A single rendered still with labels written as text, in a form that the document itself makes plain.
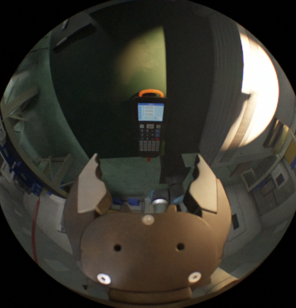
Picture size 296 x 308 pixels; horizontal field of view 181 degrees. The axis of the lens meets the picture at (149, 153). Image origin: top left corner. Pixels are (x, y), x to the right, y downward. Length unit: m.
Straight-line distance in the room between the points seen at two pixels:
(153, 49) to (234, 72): 0.17
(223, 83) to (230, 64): 0.05
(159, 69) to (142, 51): 0.06
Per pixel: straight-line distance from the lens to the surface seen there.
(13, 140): 1.60
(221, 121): 0.24
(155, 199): 0.64
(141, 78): 0.23
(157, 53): 0.24
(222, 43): 0.27
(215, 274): 0.32
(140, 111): 0.22
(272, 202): 4.61
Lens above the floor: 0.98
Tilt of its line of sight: 45 degrees down
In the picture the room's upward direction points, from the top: 179 degrees clockwise
